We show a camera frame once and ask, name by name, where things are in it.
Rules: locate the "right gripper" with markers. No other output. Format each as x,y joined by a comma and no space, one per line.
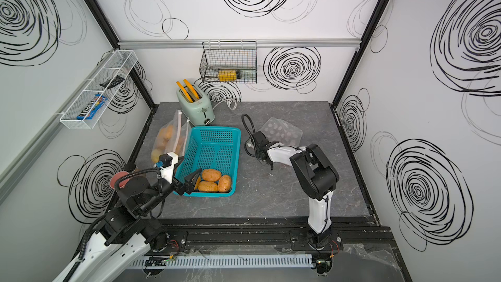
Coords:
258,155

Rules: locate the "black wire wall basket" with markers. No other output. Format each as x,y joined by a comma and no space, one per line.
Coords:
243,59

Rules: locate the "aluminium wall rail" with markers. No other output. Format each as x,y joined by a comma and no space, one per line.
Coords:
239,43

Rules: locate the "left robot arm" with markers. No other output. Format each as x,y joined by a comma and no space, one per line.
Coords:
126,233

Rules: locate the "yellow bottle in basket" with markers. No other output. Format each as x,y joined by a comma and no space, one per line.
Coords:
228,75

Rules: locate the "mint green toaster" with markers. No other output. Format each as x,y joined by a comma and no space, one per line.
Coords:
200,113

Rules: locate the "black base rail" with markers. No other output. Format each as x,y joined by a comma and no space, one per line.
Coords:
292,232

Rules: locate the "pink cup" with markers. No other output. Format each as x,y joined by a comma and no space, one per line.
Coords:
116,177

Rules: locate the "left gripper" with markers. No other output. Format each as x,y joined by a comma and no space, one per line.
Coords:
181,188

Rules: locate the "black remote control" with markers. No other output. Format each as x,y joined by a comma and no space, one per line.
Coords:
112,83

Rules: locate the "right toast slice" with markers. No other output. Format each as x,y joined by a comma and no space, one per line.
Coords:
192,90

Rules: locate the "left toast slice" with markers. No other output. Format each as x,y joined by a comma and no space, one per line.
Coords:
184,92

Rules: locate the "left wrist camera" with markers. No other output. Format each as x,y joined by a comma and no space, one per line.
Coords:
166,165

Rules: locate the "teal plastic basket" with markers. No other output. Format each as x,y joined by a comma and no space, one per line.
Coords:
212,147

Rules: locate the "white slotted cable duct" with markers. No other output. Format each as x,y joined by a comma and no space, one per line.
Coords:
223,262

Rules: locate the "reddish potato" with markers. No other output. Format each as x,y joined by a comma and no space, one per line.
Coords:
224,184

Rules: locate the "clear zipper bag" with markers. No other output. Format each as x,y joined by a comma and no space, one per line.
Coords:
162,143

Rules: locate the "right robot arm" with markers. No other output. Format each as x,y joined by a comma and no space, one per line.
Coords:
317,177

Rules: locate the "white wire wall shelf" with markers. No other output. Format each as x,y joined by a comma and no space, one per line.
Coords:
116,62

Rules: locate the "blue candy packet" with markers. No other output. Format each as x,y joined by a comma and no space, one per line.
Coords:
92,107

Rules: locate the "toast slice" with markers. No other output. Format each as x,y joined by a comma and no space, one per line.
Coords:
184,92
192,90

